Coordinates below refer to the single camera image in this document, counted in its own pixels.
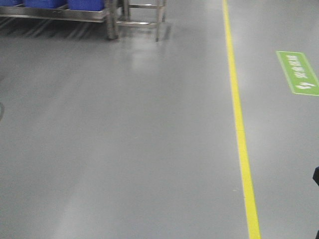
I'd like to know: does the left blue plastic crate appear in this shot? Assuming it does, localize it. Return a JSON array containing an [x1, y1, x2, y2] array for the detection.
[[67, 0, 104, 11]]

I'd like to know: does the blue plastic crate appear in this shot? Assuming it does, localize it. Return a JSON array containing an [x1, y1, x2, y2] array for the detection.
[[67, 0, 104, 11], [23, 0, 67, 9], [0, 0, 23, 6]]

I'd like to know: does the stainless steel roller rack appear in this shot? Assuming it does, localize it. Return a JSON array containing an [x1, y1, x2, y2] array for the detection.
[[0, 0, 166, 41]]

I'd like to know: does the yellow floor line tape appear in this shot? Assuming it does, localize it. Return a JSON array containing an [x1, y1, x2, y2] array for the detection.
[[222, 0, 261, 239]]

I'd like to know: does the green floor sign sticker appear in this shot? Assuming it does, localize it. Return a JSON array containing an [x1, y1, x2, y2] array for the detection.
[[276, 51, 319, 96]]

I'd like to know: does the right blue plastic crate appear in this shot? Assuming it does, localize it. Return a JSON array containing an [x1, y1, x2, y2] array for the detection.
[[23, 0, 67, 9]]

